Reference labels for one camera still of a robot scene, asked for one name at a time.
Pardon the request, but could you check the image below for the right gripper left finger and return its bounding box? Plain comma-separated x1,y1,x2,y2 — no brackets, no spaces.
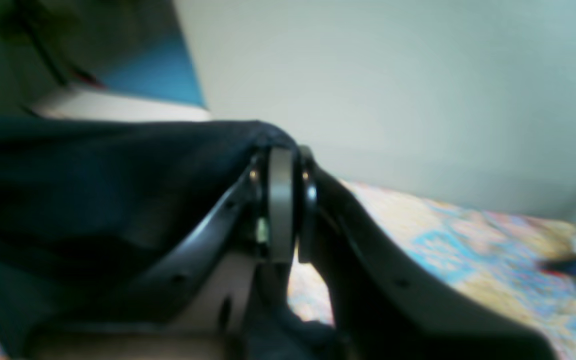
28,146,295,360

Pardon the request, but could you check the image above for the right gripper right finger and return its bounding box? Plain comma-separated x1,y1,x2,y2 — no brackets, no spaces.
296,146,556,360

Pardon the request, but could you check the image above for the black t-shirt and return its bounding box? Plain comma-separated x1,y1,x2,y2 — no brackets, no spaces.
0,118,343,360

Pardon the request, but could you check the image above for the patterned tablecloth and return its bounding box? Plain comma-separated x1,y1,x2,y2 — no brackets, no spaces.
0,180,576,360

